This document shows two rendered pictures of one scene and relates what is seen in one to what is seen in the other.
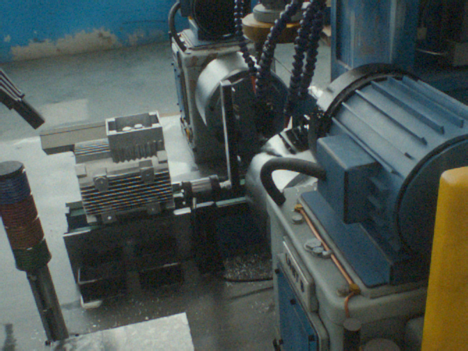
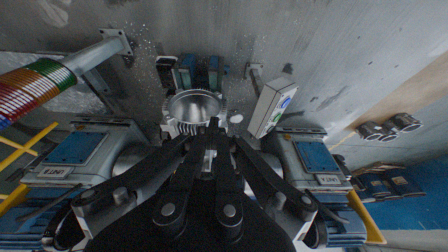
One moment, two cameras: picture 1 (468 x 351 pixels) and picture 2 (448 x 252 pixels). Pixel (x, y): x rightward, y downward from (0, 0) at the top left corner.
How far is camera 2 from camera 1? 1.32 m
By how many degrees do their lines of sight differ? 61
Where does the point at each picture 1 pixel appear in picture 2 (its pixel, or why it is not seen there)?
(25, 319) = (145, 13)
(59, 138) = (264, 105)
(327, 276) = (34, 182)
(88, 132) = (256, 125)
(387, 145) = (6, 237)
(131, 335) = (88, 95)
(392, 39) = not seen: hidden behind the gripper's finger
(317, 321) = (45, 164)
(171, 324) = (102, 109)
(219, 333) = (142, 108)
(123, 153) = not seen: hidden behind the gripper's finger
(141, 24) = not seen: outside the picture
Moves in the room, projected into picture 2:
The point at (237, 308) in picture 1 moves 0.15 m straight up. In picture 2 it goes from (156, 115) to (145, 137)
